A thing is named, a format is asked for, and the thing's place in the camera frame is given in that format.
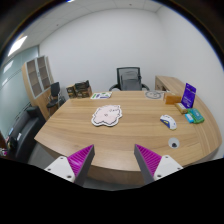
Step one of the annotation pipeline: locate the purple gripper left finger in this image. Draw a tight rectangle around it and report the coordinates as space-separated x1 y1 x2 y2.
45 145 95 186

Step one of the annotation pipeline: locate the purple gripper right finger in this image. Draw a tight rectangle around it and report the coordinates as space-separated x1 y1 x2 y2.
134 144 182 184

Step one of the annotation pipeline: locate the white and blue computer mouse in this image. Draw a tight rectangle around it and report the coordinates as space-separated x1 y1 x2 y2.
160 115 177 130

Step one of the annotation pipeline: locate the blue small box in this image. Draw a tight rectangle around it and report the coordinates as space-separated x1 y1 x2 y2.
185 114 194 123

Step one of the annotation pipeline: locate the black leather sofa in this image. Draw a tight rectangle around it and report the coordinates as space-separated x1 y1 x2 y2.
8 106 46 163

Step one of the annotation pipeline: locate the yellow flat box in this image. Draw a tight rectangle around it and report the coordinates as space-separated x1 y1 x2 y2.
175 103 188 114

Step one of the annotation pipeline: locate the green packet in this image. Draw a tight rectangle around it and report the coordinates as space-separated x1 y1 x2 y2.
188 108 204 124

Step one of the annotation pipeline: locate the wooden tissue box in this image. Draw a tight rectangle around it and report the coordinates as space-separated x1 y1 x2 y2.
164 93 181 104

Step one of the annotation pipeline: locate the black small office chair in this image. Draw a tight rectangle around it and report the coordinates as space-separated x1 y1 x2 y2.
46 82 65 110

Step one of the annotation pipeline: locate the round grey coaster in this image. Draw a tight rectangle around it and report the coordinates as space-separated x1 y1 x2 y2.
145 91 163 99

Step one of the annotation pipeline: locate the white green paper sheet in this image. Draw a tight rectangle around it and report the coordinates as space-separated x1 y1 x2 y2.
91 92 112 100

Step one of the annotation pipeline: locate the purple acrylic sign stand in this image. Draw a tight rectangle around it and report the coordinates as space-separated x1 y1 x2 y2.
181 83 196 108

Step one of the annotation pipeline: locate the stack of dark boxes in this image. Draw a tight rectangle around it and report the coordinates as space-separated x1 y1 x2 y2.
66 80 92 98

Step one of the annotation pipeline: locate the wooden side cabinet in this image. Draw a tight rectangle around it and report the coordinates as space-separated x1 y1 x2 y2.
155 76 185 95

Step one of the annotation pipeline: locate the grey mesh office chair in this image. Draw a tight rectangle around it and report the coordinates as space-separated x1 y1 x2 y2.
109 67 149 91

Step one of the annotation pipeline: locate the wooden glass-door cabinet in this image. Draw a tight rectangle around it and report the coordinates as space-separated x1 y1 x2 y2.
21 56 53 119

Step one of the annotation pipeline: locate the round cable grommet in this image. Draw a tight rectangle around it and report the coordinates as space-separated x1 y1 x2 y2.
168 138 180 149

